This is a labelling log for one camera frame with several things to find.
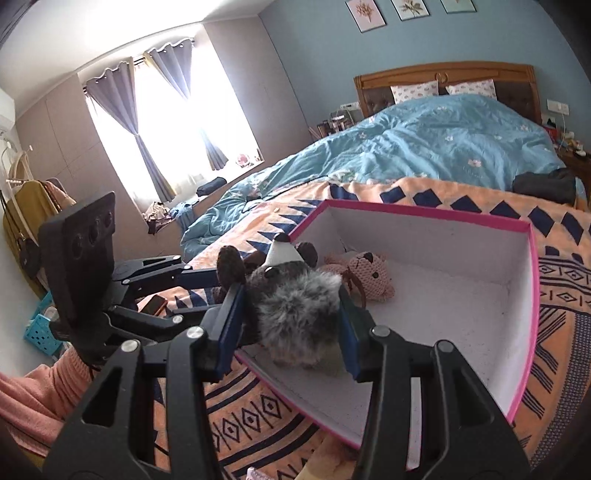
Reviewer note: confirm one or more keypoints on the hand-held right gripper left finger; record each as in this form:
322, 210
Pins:
232, 332

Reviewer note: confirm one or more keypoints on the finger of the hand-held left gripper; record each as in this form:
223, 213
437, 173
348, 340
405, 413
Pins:
157, 327
198, 278

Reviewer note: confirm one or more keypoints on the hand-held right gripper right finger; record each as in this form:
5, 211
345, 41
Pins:
352, 341

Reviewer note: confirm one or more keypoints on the grey furry plush toy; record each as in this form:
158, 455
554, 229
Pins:
291, 304

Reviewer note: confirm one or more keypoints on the pink cardboard box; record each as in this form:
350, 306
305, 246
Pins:
438, 295

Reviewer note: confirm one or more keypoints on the black shoulder bag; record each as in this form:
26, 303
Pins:
30, 256

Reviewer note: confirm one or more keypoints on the person's left forearm pink sleeve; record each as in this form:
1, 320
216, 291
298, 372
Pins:
37, 401

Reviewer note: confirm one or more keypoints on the smartphone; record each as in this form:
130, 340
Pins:
154, 304

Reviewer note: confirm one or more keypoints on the pink knitted bear toy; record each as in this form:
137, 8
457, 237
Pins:
369, 277

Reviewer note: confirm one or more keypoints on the blue plastic basket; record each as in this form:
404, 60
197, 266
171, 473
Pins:
44, 332

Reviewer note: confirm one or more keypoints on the pile of clothes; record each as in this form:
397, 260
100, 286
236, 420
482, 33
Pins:
159, 217

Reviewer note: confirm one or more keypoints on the dark folded cloth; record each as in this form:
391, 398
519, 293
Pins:
211, 187

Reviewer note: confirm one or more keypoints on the purple curtain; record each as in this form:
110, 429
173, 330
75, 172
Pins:
173, 69
120, 110

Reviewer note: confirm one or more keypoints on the blue floral duvet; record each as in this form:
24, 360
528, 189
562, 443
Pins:
415, 143

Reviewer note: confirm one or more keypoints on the cluttered bedside table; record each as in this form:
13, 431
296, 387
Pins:
339, 121

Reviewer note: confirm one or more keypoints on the orange patterned blanket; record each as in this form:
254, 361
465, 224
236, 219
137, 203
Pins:
558, 295

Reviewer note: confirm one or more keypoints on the black cloth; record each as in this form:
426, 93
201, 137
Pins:
545, 184

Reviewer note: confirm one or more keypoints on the white patterned pillow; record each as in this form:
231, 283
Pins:
413, 91
473, 87

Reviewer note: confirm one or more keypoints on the wooden bed headboard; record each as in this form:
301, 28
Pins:
443, 73

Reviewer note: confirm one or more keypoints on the wooden nightstand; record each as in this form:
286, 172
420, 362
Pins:
579, 170

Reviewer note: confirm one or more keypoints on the framed flower picture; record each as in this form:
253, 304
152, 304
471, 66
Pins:
364, 14
457, 4
408, 8

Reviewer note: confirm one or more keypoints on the white wall socket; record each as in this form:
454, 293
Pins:
557, 106

